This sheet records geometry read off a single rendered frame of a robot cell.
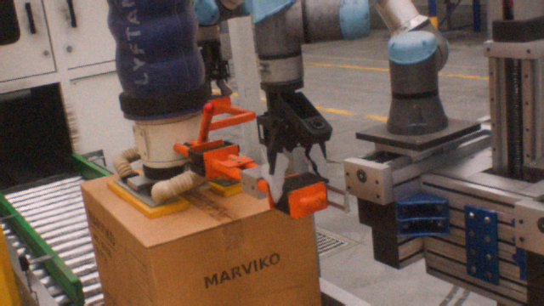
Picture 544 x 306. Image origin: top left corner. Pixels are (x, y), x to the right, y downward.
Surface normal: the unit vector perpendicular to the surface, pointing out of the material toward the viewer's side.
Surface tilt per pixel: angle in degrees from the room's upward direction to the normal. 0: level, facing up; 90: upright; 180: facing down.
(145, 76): 80
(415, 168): 90
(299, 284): 90
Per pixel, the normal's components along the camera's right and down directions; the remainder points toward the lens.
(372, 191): -0.81, 0.26
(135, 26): -0.14, -0.07
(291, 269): 0.48, 0.18
